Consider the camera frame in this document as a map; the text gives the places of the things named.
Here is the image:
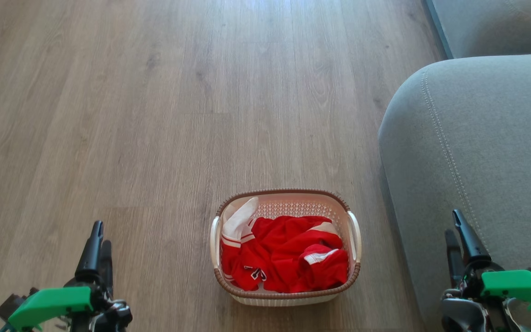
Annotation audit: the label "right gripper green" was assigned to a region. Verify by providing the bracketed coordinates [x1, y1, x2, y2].
[445, 209, 531, 316]

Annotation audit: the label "grey fabric sofa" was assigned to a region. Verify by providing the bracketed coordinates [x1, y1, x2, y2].
[378, 52, 531, 332]

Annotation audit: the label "red shorts white stripes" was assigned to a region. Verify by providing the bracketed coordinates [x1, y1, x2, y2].
[297, 243, 350, 292]

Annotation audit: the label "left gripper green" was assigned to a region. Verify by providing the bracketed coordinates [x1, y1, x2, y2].
[7, 220, 114, 332]

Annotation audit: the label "white laundry basket brown rim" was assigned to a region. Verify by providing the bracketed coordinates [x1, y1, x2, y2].
[209, 188, 362, 307]

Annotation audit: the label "red jersey white sleeve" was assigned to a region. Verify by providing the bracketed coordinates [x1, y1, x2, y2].
[221, 197, 344, 293]

